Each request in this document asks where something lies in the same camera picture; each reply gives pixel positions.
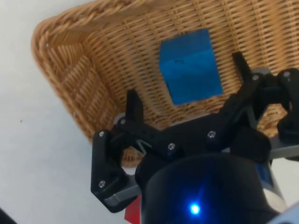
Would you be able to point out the blue cube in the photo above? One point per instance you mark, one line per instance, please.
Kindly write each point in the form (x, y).
(189, 70)

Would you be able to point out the wicker basket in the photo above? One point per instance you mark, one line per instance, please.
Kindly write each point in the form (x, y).
(105, 58)

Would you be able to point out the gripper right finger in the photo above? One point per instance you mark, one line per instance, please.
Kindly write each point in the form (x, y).
(236, 112)

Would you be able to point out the red cube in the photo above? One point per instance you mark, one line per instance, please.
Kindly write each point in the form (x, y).
(133, 212)

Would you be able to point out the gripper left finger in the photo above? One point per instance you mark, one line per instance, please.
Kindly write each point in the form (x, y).
(102, 163)

